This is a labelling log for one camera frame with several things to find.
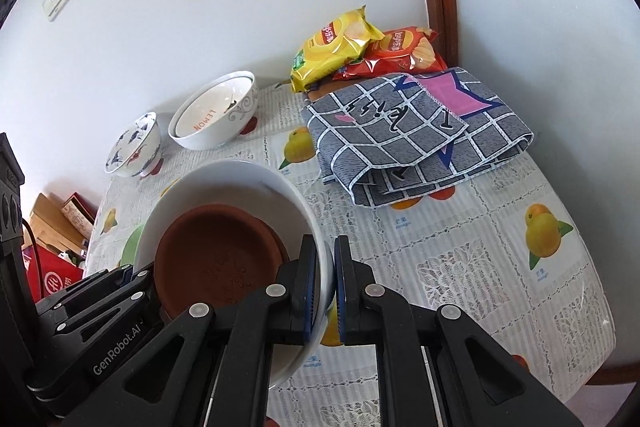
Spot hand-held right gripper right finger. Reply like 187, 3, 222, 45
332, 234, 583, 427

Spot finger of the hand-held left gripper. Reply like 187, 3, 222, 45
52, 271, 152, 335
35, 264, 135, 310

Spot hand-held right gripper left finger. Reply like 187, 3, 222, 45
60, 234, 321, 427

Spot brown clay plate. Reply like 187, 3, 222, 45
154, 203, 283, 320
250, 216, 291, 269

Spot green speckled plate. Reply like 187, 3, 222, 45
119, 223, 147, 269

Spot large plain white bowl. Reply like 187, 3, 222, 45
136, 159, 335, 390

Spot red bag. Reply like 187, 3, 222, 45
22, 244, 85, 303

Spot red edged box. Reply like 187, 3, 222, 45
61, 192, 99, 239

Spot fruit print tablecloth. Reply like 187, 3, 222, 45
82, 82, 617, 427

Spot blue and white patterned bowl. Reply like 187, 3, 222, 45
103, 112, 162, 178

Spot grey checked cloth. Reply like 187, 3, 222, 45
300, 67, 535, 208

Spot white bowl with grey swirls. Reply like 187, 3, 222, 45
168, 71, 259, 151

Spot white bowl with orange print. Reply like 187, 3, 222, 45
173, 77, 253, 138

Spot yellow chips packet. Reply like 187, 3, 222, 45
291, 6, 385, 94

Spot red chips packet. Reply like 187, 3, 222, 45
332, 26, 448, 82

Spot black cable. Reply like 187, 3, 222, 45
21, 217, 40, 300

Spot white wall switch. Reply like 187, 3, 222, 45
41, 0, 71, 22

